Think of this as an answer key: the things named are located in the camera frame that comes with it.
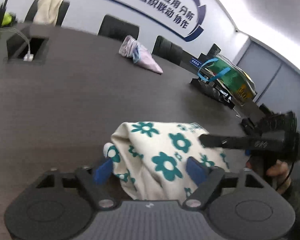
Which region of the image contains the black office chair middle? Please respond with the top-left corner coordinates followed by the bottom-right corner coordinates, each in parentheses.
top-left (98, 15), bottom-right (139, 42)

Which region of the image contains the black tray under bag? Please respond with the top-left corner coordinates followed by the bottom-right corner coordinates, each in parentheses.
top-left (190, 78), bottom-right (235, 109)

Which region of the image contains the cream garment on chair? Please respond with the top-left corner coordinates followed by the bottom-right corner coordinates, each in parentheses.
top-left (33, 0), bottom-right (64, 25)

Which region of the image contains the pink folded clothes bundle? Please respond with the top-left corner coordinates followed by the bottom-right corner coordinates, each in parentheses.
top-left (119, 35), bottom-right (163, 74)

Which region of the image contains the black chair with cream garment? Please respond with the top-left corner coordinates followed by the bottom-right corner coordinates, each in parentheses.
top-left (25, 0), bottom-right (70, 26)

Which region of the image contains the green bag with blue handles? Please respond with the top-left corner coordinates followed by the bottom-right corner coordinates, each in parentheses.
top-left (197, 54), bottom-right (257, 105)

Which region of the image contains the black office chair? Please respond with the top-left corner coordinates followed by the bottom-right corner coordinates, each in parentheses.
top-left (98, 15), bottom-right (139, 42)
top-left (152, 36), bottom-right (183, 66)

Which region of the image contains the black office chair right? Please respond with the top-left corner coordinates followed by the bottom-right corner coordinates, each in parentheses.
top-left (152, 36), bottom-right (183, 66)

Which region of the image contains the white charging cable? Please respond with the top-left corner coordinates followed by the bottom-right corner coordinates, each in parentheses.
top-left (0, 27), bottom-right (35, 61)

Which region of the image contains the black table cable box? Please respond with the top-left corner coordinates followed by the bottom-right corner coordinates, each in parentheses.
top-left (6, 27), bottom-right (49, 64)

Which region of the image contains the neon yellow cloth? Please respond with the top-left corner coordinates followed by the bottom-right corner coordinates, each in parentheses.
top-left (1, 13), bottom-right (15, 27)

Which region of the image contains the cream green floral garment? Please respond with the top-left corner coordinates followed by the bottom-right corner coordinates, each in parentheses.
top-left (103, 121), bottom-right (229, 203)

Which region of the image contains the person's right hand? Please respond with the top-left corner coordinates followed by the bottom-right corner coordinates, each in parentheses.
top-left (266, 160), bottom-right (292, 195)

